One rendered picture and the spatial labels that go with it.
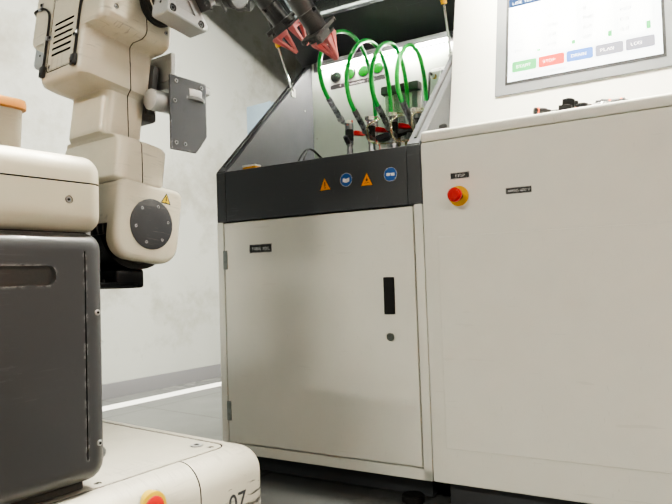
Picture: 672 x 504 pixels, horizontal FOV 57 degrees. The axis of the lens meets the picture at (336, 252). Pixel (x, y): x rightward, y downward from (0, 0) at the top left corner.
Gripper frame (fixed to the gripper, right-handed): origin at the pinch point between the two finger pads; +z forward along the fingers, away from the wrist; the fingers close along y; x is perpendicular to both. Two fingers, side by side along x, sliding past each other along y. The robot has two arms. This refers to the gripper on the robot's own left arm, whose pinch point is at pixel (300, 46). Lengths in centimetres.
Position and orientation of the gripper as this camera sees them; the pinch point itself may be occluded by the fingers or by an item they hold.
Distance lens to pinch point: 193.9
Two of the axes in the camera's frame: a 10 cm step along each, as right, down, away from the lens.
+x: -3.8, 6.5, -6.6
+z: 6.1, 7.1, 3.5
